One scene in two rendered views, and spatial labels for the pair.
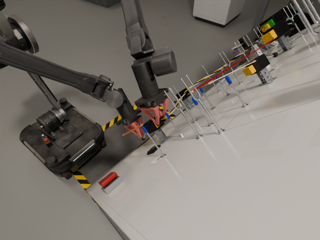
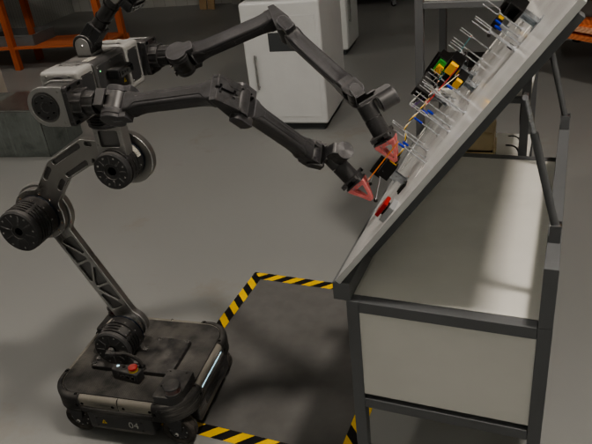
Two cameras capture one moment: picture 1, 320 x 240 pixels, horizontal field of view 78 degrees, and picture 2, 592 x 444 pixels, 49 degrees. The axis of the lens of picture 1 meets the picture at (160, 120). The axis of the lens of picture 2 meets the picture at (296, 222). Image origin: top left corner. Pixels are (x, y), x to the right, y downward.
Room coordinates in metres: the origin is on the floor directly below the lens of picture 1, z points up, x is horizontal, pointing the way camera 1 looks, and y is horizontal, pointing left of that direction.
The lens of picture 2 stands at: (-1.21, 0.94, 1.99)
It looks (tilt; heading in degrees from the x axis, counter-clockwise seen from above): 29 degrees down; 340
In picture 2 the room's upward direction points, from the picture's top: 7 degrees counter-clockwise
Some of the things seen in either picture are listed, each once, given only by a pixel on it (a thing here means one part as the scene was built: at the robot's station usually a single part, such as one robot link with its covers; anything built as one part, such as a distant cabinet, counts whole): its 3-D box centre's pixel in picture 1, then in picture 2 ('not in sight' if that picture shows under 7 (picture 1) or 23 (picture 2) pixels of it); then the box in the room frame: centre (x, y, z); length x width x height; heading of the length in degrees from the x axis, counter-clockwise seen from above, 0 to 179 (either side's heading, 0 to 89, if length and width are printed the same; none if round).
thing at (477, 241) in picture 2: not in sight; (473, 264); (0.49, -0.36, 0.60); 1.17 x 0.58 x 0.40; 136
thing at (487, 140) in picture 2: not in sight; (462, 141); (1.19, -0.81, 0.76); 0.30 x 0.21 x 0.20; 49
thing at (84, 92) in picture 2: not in sight; (85, 102); (0.73, 0.85, 1.45); 0.09 x 0.08 x 0.12; 142
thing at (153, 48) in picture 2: not in sight; (159, 55); (1.12, 0.55, 1.45); 0.09 x 0.08 x 0.12; 142
